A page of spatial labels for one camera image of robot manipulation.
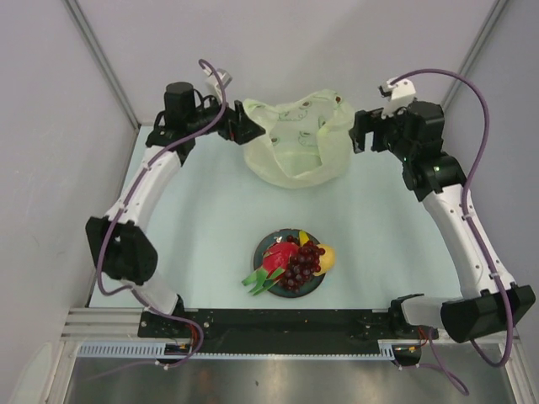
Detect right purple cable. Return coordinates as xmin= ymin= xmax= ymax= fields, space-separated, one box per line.
xmin=385 ymin=67 xmax=517 ymax=368

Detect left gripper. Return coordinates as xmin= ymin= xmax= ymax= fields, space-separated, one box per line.
xmin=186 ymin=89 xmax=264 ymax=145

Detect red fake dragon fruit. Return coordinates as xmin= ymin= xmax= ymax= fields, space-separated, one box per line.
xmin=242 ymin=242 xmax=299 ymax=295

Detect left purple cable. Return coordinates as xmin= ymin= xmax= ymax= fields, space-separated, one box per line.
xmin=97 ymin=58 xmax=231 ymax=298

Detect yellow fake lemon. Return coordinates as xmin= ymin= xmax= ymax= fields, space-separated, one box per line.
xmin=314 ymin=244 xmax=336 ymax=277

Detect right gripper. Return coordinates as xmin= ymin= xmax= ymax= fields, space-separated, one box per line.
xmin=348 ymin=103 xmax=414 ymax=162

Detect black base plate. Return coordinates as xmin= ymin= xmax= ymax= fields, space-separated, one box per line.
xmin=137 ymin=307 xmax=439 ymax=366

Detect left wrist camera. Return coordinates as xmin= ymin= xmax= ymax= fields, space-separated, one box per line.
xmin=203 ymin=67 xmax=232 ymax=98

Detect blue ceramic plate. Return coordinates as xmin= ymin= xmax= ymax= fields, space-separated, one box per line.
xmin=242 ymin=229 xmax=334 ymax=299

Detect white cable duct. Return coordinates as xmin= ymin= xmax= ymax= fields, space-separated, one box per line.
xmin=77 ymin=341 xmax=420 ymax=361

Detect yellow fake banana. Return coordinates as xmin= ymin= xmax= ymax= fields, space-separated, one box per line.
xmin=298 ymin=230 xmax=317 ymax=247

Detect yellow-green plastic bag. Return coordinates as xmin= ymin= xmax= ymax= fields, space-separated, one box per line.
xmin=243 ymin=89 xmax=355 ymax=189

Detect purple cable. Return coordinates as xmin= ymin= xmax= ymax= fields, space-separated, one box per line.
xmin=385 ymin=67 xmax=517 ymax=368
xmin=97 ymin=58 xmax=231 ymax=298

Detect red fake grapes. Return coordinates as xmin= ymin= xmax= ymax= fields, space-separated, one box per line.
xmin=277 ymin=237 xmax=324 ymax=295

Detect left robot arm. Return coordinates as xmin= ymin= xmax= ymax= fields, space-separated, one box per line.
xmin=85 ymin=78 xmax=264 ymax=337

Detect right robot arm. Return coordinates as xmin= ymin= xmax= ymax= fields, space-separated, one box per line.
xmin=350 ymin=101 xmax=536 ymax=343

